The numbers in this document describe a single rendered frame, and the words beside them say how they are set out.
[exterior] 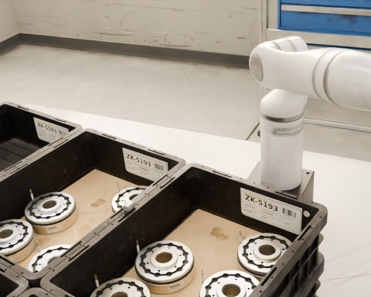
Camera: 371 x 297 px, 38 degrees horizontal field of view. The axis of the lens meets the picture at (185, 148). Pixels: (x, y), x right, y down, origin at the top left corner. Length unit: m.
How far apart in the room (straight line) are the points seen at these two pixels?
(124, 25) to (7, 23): 1.10
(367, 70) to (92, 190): 0.65
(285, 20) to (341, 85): 1.90
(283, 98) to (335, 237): 0.34
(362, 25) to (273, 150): 1.59
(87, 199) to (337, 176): 0.65
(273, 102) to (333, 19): 1.60
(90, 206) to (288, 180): 0.43
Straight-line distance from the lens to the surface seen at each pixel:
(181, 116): 3.30
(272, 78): 1.04
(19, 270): 0.91
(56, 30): 4.71
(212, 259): 1.00
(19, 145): 1.48
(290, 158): 1.17
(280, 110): 1.11
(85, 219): 1.14
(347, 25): 2.70
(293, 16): 2.75
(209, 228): 1.07
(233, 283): 0.90
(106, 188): 1.22
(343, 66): 0.88
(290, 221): 1.00
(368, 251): 1.23
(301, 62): 0.96
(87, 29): 4.50
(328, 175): 1.46
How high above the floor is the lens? 1.50
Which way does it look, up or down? 31 degrees down
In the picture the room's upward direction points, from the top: 5 degrees counter-clockwise
